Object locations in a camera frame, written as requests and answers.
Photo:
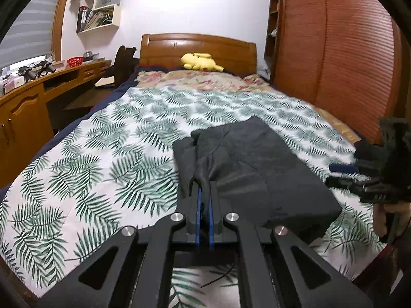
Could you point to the leaf print bed sheet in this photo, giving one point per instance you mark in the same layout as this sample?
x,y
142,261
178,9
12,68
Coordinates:
x,y
96,166

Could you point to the narrow wooden shelf unit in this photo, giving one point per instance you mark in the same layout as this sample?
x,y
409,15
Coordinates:
x,y
272,22

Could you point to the white wall shelf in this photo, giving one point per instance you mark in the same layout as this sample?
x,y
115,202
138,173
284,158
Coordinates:
x,y
106,12

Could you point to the black tripod device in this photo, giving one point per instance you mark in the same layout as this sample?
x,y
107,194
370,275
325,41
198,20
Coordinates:
x,y
30,72

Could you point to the floral pillow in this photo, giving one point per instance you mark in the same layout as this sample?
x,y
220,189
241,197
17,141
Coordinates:
x,y
199,78

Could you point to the red basket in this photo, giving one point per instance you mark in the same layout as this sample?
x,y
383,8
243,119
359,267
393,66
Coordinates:
x,y
75,61

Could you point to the yellow plush toy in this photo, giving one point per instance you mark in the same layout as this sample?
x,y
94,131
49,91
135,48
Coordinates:
x,y
197,61

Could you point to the person's right hand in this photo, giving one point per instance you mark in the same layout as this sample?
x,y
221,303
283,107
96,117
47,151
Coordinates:
x,y
381,223

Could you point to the wooden bed headboard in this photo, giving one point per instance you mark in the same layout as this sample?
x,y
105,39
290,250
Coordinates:
x,y
167,49

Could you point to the pink tissue box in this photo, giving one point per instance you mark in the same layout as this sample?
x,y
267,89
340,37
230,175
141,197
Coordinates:
x,y
12,83

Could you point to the wooden desk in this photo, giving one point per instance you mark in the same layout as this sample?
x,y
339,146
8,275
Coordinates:
x,y
25,122

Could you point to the black binders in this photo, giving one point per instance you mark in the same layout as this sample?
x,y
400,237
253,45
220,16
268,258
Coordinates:
x,y
82,19

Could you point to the grey window blind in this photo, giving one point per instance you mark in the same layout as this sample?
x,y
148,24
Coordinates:
x,y
29,29

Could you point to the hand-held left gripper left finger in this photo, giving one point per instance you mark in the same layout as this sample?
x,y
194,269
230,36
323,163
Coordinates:
x,y
199,218

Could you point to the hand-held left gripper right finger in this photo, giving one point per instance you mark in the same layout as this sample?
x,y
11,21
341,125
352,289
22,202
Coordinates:
x,y
212,221

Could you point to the wooden slatted wardrobe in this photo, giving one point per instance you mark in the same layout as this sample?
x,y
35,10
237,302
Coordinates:
x,y
340,54

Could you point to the brown chair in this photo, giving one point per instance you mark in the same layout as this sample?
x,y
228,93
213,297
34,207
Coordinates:
x,y
124,64

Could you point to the golden brown blanket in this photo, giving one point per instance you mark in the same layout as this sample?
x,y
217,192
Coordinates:
x,y
337,123

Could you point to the wooden window frame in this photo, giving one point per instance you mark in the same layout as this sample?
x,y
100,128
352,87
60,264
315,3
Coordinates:
x,y
59,22

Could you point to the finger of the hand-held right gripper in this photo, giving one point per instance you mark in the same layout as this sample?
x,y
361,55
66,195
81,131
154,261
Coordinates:
x,y
343,167
338,183

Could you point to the black jacket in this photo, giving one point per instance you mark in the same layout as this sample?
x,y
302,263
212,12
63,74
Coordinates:
x,y
257,166

